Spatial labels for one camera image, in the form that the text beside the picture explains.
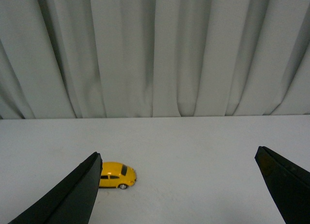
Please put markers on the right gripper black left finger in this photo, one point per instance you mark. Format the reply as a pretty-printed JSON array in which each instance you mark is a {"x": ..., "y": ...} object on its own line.
[{"x": 71, "y": 201}]

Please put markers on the grey white curtain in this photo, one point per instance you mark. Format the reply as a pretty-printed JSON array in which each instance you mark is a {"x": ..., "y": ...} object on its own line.
[{"x": 153, "y": 58}]

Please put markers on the yellow beetle toy car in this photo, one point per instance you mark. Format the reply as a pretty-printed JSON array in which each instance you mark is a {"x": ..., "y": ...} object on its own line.
[{"x": 117, "y": 175}]

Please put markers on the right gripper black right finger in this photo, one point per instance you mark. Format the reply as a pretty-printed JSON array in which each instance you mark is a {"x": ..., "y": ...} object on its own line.
[{"x": 288, "y": 184}]

